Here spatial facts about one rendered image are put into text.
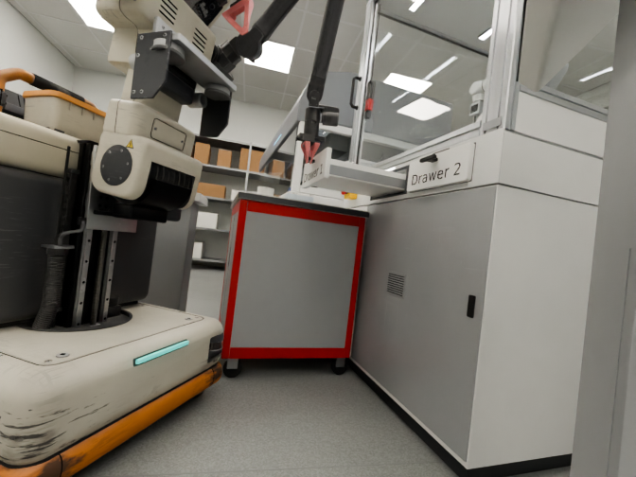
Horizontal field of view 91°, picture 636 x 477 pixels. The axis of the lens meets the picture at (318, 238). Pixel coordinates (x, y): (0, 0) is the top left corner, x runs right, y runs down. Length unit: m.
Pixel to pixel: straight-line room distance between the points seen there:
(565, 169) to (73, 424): 1.35
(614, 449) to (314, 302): 1.11
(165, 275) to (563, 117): 1.62
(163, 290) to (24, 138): 0.86
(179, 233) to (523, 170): 1.39
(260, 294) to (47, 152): 0.80
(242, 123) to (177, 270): 4.30
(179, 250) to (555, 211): 1.47
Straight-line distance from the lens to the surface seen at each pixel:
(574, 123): 1.19
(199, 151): 5.08
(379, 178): 1.21
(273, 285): 1.32
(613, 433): 0.43
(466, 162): 1.01
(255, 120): 5.71
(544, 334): 1.11
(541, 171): 1.06
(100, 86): 6.23
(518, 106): 1.03
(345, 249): 1.39
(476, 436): 1.03
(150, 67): 0.93
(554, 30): 0.64
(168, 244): 1.64
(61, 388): 0.83
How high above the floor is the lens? 0.59
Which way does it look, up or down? 1 degrees up
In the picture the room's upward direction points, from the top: 7 degrees clockwise
